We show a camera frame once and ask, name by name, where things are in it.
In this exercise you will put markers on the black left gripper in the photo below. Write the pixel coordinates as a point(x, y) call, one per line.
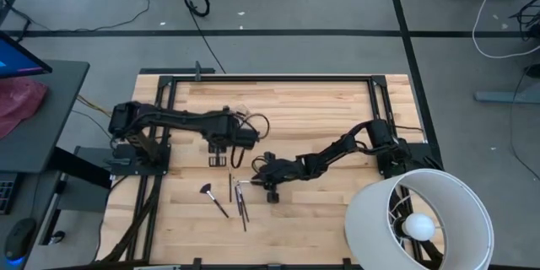
point(217, 149)

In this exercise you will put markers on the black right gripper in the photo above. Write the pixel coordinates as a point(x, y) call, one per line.
point(282, 171)

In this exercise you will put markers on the black fan makeup brush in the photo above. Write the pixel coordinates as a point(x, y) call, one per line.
point(206, 189)

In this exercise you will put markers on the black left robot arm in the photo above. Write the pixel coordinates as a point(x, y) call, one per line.
point(190, 119)

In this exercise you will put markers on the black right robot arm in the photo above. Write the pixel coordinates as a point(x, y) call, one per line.
point(337, 152)

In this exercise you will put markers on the black clamp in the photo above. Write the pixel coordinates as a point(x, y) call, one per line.
point(197, 71)

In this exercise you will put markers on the black metal bar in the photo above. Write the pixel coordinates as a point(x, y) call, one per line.
point(169, 70)

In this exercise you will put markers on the white drum lampshade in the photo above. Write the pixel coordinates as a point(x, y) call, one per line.
point(367, 228)

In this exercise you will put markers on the black desk support beam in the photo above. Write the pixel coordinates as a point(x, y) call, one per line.
point(84, 169)

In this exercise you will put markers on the grey desk foot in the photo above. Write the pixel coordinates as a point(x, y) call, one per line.
point(84, 196)

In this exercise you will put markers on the white round light bulb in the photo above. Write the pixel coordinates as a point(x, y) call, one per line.
point(418, 226)

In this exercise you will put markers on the black desk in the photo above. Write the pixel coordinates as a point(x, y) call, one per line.
point(46, 114)

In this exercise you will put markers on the red cloth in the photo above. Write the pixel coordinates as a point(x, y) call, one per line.
point(19, 101)

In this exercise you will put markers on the black computer mouse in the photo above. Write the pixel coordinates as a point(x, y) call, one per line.
point(19, 238)

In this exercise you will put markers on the computer keyboard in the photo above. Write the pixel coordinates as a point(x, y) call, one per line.
point(6, 192)

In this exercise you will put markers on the computer monitor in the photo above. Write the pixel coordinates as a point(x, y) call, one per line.
point(17, 59)

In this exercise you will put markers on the grey desk leg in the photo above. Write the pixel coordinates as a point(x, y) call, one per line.
point(506, 96)

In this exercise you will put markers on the person's shoe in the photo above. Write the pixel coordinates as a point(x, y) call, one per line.
point(533, 71)

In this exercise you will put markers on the black aluminium table frame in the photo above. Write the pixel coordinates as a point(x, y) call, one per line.
point(270, 79)

